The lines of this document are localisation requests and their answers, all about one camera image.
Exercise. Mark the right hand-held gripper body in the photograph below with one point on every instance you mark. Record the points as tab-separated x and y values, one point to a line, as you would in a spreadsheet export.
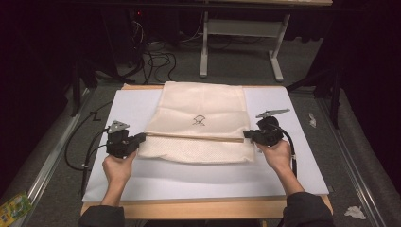
271	134

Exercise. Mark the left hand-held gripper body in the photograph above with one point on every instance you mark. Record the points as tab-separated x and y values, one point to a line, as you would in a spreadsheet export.
118	143

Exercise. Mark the cream mesh laundry bag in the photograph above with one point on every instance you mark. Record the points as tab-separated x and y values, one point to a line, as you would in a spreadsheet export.
201	101

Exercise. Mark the person's right hand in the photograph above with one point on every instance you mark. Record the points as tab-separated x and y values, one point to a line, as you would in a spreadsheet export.
277	156

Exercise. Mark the person's left hand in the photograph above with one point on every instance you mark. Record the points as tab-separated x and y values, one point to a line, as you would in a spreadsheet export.
118	170

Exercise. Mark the small crumpled white paper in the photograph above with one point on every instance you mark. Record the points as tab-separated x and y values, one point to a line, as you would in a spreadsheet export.
312	119

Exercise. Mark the white board mat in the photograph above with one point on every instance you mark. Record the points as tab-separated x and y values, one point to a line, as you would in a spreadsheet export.
189	179

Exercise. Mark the black metal stand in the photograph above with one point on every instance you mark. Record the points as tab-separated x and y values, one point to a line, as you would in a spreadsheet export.
335	94
75	88

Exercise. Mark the wooden table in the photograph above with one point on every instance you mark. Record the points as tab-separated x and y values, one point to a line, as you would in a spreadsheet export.
205	209

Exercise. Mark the white metal desk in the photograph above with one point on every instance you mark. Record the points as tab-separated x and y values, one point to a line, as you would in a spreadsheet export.
204	47

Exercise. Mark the black computer tower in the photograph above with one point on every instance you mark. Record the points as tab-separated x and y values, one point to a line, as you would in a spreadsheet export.
126	38

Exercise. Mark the large crumpled white tissue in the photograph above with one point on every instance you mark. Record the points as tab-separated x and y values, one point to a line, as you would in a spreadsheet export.
354	212

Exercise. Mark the green packet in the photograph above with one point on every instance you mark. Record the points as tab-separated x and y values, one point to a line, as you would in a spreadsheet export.
14	209

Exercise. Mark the metal floor rail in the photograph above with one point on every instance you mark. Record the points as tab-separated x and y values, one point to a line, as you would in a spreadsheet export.
353	176
47	176

